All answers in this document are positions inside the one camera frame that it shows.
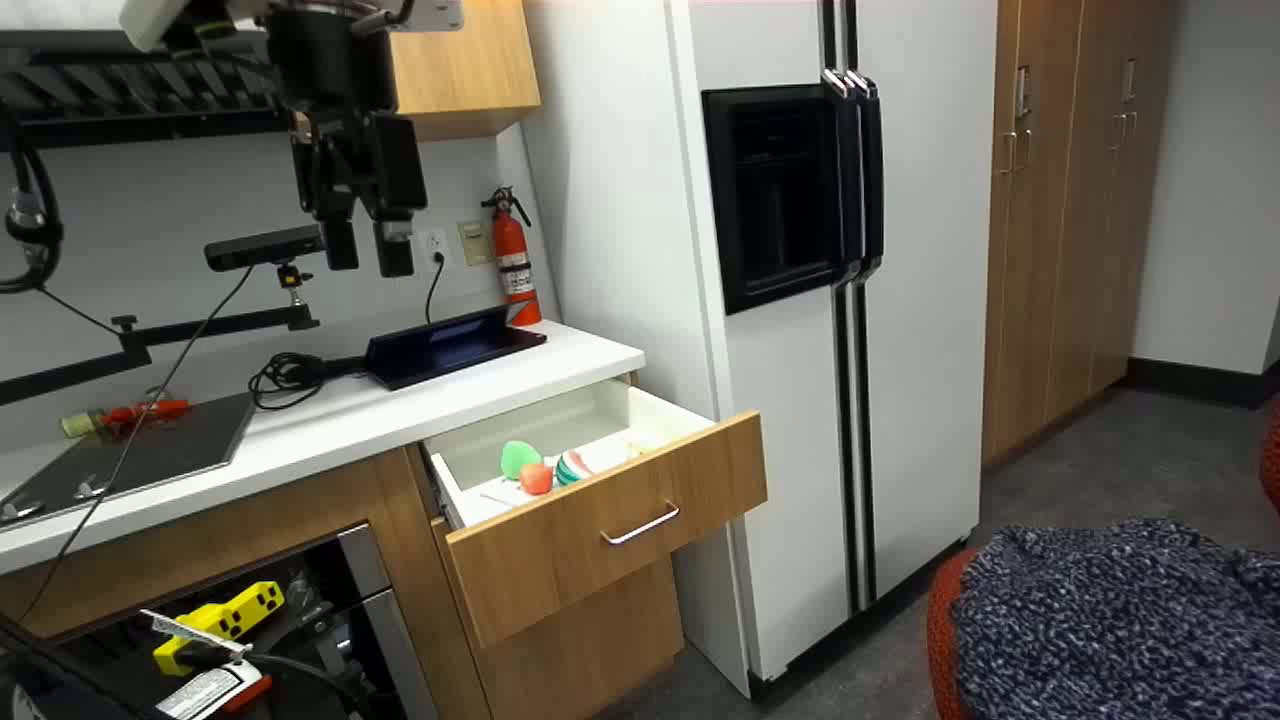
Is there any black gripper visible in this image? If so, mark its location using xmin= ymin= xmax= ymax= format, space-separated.
xmin=263 ymin=0 xmax=434 ymax=280

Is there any white drawer with wooden front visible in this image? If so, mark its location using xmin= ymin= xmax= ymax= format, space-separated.
xmin=419 ymin=378 xmax=771 ymax=656

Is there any black flat tray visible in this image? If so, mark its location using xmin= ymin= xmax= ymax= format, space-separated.
xmin=359 ymin=306 xmax=552 ymax=394

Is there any red fire extinguisher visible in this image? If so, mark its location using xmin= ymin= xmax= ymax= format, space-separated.
xmin=475 ymin=184 xmax=547 ymax=333

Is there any pale green plastic toy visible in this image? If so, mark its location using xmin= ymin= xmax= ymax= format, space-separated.
xmin=498 ymin=436 xmax=546 ymax=483

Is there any black overhead rack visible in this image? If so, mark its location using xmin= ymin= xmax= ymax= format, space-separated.
xmin=0 ymin=35 xmax=296 ymax=152

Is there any red green marker tool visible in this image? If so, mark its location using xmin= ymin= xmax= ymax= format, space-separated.
xmin=58 ymin=394 xmax=196 ymax=443

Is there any wooden base cabinet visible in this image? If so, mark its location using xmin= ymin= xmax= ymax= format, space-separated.
xmin=0 ymin=443 xmax=694 ymax=720

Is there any red green striped toy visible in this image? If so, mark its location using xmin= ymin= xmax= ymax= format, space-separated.
xmin=552 ymin=448 xmax=598 ymax=492

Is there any black breadboard plate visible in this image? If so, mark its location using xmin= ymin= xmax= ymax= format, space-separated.
xmin=0 ymin=387 xmax=260 ymax=528

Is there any silver appliance panel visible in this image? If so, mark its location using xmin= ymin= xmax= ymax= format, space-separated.
xmin=331 ymin=521 xmax=440 ymax=720

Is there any yellow power plug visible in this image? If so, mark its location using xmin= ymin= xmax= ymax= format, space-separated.
xmin=148 ymin=578 xmax=290 ymax=680

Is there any black ice water dispenser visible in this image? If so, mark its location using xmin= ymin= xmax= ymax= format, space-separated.
xmin=702 ymin=68 xmax=888 ymax=320

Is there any thin white rod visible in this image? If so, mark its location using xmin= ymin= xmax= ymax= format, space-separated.
xmin=138 ymin=605 xmax=256 ymax=660

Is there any white red printed packet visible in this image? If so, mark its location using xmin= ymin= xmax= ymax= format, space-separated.
xmin=158 ymin=660 xmax=281 ymax=720

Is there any white refrigerator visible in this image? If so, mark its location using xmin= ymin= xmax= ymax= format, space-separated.
xmin=520 ymin=0 xmax=1006 ymax=710

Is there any orange office chair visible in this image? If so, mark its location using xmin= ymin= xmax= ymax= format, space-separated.
xmin=926 ymin=396 xmax=1280 ymax=720

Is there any tall wooden cabinet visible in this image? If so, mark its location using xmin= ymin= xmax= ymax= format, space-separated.
xmin=982 ymin=0 xmax=1185 ymax=472

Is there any blue knit sweater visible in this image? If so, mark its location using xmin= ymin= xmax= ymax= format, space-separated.
xmin=947 ymin=515 xmax=1280 ymax=720

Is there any black laptop power cord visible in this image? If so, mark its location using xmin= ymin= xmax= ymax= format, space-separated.
xmin=419 ymin=249 xmax=451 ymax=330

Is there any black stereo camera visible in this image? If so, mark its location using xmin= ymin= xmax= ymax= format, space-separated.
xmin=200 ymin=222 xmax=328 ymax=276

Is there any beige wall switch plate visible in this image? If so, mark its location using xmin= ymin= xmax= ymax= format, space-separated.
xmin=457 ymin=216 xmax=498 ymax=270

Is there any black coiled power cable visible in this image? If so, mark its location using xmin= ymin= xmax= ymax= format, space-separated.
xmin=244 ymin=350 xmax=374 ymax=412

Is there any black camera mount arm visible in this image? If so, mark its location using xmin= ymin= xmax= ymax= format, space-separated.
xmin=0 ymin=258 xmax=326 ymax=407

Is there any wooden wall cabinet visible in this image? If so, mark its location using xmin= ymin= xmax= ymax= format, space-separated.
xmin=386 ymin=0 xmax=546 ymax=141

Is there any black camera cable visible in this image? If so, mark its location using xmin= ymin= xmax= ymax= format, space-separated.
xmin=18 ymin=264 xmax=260 ymax=624

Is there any black hanging cable loop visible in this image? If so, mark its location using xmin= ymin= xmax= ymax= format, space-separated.
xmin=0 ymin=141 xmax=69 ymax=297

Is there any silver cabinet handle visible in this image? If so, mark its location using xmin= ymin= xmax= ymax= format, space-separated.
xmin=1115 ymin=57 xmax=1145 ymax=131
xmin=1009 ymin=59 xmax=1040 ymax=145

